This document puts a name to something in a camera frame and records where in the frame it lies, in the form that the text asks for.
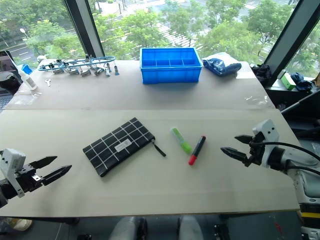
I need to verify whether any light coloured shoe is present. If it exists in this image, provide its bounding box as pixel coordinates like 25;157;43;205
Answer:
11;218;34;232

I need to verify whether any white plastic bottle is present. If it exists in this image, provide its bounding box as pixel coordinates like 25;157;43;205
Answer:
17;69;39;92

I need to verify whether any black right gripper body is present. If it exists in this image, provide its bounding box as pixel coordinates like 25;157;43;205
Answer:
243;131;267;168

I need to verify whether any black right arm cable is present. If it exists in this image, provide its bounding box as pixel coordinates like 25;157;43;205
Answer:
249;141;320;176

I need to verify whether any dark crumpled cloth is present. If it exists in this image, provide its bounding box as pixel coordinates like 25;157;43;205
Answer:
250;64;273;84

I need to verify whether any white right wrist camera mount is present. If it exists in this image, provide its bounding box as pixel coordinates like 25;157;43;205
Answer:
251;118;280;169

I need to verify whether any blue plastic compartment bin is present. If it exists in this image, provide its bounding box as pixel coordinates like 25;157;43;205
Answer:
138;47;204;86

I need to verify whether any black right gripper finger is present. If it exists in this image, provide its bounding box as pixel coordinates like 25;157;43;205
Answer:
220;146;251;164
234;134;256;145

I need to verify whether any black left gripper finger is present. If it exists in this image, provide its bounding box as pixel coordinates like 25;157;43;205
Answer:
29;156;58;170
41;164;73;187

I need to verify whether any blue clip hanger rack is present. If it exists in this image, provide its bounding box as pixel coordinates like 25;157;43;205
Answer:
38;55;117;74

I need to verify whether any green highlighter pen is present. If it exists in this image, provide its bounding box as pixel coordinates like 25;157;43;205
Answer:
170;127;193;155

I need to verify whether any grey rounded robot leg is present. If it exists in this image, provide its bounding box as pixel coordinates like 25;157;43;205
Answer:
109;215;148;240
177;215;204;240

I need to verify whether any black white checkered pencil case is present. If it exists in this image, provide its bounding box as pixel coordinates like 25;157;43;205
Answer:
82;117;167;178

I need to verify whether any black slanted rod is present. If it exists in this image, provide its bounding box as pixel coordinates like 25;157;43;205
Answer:
280;90;320;115

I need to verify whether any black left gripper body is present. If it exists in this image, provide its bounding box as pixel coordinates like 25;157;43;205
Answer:
15;164;44;194

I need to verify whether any black window frame pillar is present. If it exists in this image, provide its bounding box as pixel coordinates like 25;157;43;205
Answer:
262;0;320;89
63;0;106;61

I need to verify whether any green white small box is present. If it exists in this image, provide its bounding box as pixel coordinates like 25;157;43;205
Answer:
279;74;297;91

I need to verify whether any dark laptop computer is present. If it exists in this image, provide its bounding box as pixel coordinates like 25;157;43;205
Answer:
0;49;20;111

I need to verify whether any blue crumpled cloth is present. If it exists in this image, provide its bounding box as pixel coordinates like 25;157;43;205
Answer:
289;72;314;92

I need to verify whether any red black marker pen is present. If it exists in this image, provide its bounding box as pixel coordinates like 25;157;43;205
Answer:
187;135;207;167

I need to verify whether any blue crumpled plastic bag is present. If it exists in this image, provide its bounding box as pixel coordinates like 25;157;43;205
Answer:
201;56;243;77

